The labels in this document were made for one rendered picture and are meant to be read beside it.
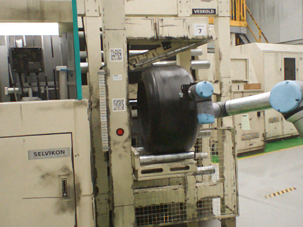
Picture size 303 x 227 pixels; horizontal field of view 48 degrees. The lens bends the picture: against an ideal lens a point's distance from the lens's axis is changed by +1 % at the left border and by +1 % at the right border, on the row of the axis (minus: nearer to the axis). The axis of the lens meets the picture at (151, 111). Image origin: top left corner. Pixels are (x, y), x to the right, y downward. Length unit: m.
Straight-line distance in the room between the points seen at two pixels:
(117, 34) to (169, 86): 0.43
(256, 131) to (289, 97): 5.56
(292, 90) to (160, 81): 0.81
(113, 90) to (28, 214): 0.90
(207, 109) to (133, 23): 0.98
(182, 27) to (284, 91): 1.21
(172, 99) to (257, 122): 5.08
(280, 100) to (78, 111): 0.75
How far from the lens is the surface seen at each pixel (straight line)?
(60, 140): 1.31
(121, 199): 2.07
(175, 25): 2.36
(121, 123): 1.98
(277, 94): 1.32
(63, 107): 1.30
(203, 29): 2.42
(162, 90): 1.85
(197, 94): 1.54
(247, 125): 6.63
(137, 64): 2.40
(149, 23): 2.32
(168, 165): 1.97
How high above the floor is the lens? 1.29
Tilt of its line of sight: 3 degrees down
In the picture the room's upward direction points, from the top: 3 degrees counter-clockwise
